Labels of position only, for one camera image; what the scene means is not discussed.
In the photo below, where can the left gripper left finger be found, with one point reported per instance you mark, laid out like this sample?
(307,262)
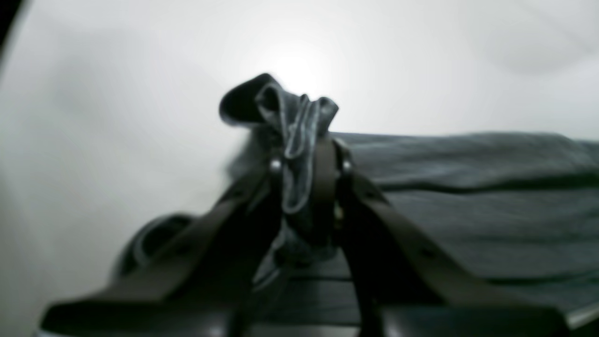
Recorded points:
(195,286)

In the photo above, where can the grey t-shirt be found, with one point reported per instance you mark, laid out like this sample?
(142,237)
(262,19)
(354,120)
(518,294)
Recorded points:
(518,209)

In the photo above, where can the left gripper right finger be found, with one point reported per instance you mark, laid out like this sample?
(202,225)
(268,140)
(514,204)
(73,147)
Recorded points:
(406,285)

